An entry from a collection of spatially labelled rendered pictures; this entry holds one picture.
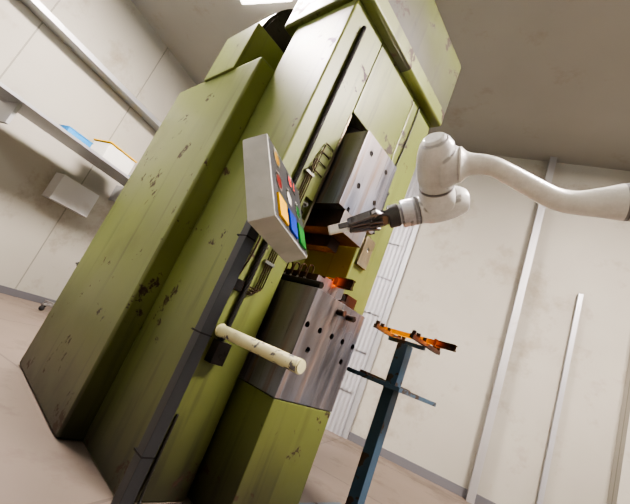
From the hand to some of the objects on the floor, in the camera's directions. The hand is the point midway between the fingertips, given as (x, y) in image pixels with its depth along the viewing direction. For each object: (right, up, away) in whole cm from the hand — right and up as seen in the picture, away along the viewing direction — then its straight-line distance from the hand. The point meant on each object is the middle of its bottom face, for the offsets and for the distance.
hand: (338, 228), depth 120 cm
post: (-64, -86, -28) cm, 110 cm away
